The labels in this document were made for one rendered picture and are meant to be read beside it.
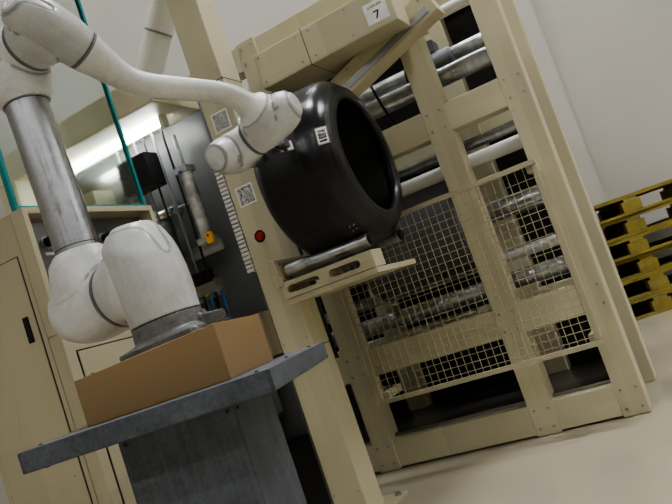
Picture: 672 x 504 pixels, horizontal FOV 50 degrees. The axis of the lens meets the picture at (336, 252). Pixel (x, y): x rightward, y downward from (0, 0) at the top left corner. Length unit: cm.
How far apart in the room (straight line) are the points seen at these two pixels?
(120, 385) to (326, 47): 174
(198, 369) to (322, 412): 126
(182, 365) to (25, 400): 93
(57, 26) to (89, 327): 66
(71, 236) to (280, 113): 59
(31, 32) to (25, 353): 92
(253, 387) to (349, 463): 139
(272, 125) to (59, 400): 96
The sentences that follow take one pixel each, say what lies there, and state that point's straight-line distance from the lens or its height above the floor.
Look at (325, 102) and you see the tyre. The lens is 239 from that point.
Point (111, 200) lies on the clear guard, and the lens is 250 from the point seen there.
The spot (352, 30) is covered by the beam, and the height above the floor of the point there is 168.
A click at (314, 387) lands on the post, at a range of 260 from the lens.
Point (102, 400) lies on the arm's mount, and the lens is 149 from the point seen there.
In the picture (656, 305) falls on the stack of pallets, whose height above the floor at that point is 6.
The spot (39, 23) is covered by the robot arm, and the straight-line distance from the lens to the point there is 177.
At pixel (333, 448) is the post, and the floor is 26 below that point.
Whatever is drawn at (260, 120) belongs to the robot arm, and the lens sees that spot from 187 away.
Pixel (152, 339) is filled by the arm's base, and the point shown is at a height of 77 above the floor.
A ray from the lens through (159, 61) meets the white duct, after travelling 334.
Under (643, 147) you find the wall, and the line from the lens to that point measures 644.
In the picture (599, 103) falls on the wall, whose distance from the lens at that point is 644.
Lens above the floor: 70
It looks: 5 degrees up
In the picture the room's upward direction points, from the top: 19 degrees counter-clockwise
